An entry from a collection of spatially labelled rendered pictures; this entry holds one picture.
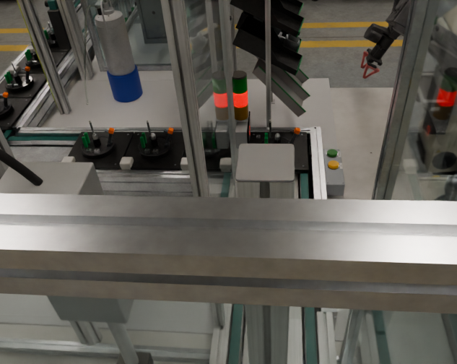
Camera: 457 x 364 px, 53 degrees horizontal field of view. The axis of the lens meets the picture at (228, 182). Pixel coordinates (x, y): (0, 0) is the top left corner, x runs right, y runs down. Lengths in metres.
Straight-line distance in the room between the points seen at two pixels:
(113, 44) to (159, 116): 0.40
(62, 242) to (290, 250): 0.09
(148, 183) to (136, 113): 0.63
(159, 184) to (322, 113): 0.89
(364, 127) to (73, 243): 2.05
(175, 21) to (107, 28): 1.57
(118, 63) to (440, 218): 2.24
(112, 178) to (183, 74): 1.12
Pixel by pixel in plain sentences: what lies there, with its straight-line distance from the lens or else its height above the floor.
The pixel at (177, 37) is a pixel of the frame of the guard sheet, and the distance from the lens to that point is 0.76.
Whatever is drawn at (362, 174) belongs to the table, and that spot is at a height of 0.86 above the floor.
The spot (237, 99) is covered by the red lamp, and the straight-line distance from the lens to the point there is 1.46.
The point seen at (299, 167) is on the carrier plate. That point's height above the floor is 0.97.
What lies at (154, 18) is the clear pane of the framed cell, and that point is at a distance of 2.59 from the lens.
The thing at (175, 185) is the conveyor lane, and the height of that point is 0.92.
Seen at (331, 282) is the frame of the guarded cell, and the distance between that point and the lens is 0.18.
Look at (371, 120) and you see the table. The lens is 2.24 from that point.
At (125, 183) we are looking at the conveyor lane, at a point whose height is 0.93.
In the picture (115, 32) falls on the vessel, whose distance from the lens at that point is 2.31.
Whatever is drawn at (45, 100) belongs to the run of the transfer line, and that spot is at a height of 0.94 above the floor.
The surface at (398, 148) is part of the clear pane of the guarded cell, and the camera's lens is 0.76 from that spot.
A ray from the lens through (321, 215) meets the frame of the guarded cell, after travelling 0.18.
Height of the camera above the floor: 2.12
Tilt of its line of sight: 42 degrees down
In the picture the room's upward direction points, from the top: 5 degrees counter-clockwise
